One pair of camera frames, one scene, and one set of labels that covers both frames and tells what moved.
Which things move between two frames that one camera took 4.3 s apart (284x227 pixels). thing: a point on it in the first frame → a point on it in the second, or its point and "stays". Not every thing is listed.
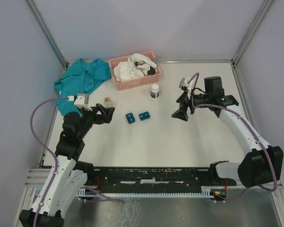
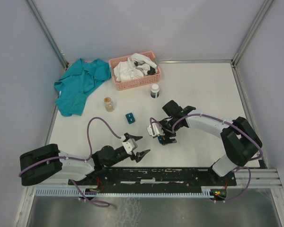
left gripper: x=100 y=118 → x=139 y=155
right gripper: x=181 y=113 → x=166 y=140
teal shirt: x=81 y=78 stays
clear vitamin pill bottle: x=108 y=102 stays
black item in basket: x=152 y=71 stays
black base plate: x=155 y=178 stays
